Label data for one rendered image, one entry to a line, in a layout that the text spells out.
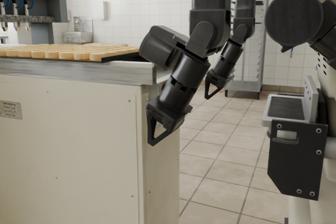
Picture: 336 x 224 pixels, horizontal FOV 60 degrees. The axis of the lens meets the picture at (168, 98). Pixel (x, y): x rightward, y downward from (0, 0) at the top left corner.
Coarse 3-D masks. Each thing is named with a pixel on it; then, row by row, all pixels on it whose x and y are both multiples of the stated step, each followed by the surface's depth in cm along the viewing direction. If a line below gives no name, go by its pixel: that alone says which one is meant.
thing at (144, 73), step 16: (0, 64) 103; (16, 64) 100; (32, 64) 97; (48, 64) 94; (64, 64) 92; (80, 64) 90; (96, 64) 87; (112, 64) 85; (128, 64) 83; (144, 64) 81; (112, 80) 87; (128, 80) 84; (144, 80) 82
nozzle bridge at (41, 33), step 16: (16, 0) 131; (48, 0) 146; (64, 0) 147; (0, 16) 119; (16, 16) 126; (32, 16) 134; (48, 16) 143; (64, 16) 148; (32, 32) 156; (48, 32) 153
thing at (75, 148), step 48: (0, 96) 105; (48, 96) 96; (96, 96) 89; (144, 96) 85; (0, 144) 111; (48, 144) 101; (96, 144) 93; (144, 144) 88; (0, 192) 117; (48, 192) 106; (96, 192) 97; (144, 192) 91
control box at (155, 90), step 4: (164, 76) 96; (168, 76) 96; (156, 80) 89; (160, 80) 89; (164, 80) 90; (156, 84) 86; (160, 84) 87; (148, 88) 87; (152, 88) 86; (156, 88) 86; (160, 88) 88; (152, 92) 87; (156, 92) 86; (160, 92) 88; (152, 96) 87; (156, 124) 89; (160, 124) 90
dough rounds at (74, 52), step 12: (0, 48) 107; (12, 48) 105; (24, 48) 105; (36, 48) 108; (48, 48) 106; (60, 48) 105; (72, 48) 110; (84, 48) 105; (96, 48) 106; (108, 48) 105; (120, 48) 105; (132, 48) 107; (96, 60) 85
